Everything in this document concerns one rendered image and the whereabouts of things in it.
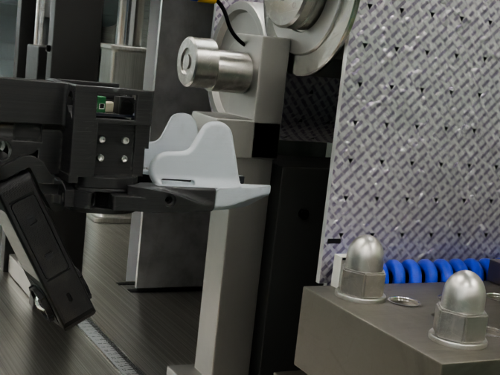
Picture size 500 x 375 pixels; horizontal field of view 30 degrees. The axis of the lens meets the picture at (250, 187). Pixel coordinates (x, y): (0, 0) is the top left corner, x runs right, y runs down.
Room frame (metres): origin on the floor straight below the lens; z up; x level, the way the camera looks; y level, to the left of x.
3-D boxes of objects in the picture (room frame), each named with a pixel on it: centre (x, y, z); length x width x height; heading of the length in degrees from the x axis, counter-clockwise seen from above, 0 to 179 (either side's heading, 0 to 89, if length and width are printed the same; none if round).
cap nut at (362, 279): (0.64, -0.09, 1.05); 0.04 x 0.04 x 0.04
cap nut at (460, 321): (0.56, -0.14, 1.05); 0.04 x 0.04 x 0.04
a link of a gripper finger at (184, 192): (0.61, 0.07, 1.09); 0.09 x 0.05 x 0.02; 109
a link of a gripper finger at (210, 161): (0.63, 0.03, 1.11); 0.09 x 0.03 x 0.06; 109
